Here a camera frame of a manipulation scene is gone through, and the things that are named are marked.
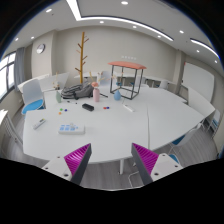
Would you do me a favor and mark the grey window curtain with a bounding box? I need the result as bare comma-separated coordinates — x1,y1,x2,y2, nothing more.
14,47,25,91

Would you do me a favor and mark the black frame orange-top stand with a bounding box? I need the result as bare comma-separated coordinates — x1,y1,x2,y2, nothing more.
109,61,146,100

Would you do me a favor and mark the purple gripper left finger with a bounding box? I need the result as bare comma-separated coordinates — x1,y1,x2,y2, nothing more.
42,143,92,186

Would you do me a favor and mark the blue vase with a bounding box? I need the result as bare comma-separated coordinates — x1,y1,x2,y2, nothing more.
114,90,121,101

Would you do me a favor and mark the white remote control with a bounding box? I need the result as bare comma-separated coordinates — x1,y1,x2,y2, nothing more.
33,118,46,130

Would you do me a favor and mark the wooden coat tree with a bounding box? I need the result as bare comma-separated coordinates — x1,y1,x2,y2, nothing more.
75,32,89,84

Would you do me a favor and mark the white chair right side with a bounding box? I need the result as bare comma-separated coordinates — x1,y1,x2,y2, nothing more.
168,123,203,156

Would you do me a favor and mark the black rectangular box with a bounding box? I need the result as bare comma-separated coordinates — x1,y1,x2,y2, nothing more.
82,103,94,111

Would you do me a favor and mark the pink vase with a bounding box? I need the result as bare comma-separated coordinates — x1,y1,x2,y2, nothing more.
93,88,100,102

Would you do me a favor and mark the round wall clock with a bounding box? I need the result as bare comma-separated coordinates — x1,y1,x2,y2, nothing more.
36,44,45,54

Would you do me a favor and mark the whiteboard on right wall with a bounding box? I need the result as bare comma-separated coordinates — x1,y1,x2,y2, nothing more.
182,63,214,94

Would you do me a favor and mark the grey backpack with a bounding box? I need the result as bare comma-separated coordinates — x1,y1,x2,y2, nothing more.
61,83,93,100

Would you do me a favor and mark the green vase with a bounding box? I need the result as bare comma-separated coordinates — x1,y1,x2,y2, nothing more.
55,91,62,103

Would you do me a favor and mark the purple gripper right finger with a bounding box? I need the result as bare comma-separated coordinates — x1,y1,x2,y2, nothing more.
130,142,184,186

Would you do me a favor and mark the white chair blue seat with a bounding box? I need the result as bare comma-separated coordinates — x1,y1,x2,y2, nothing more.
22,79,44,115

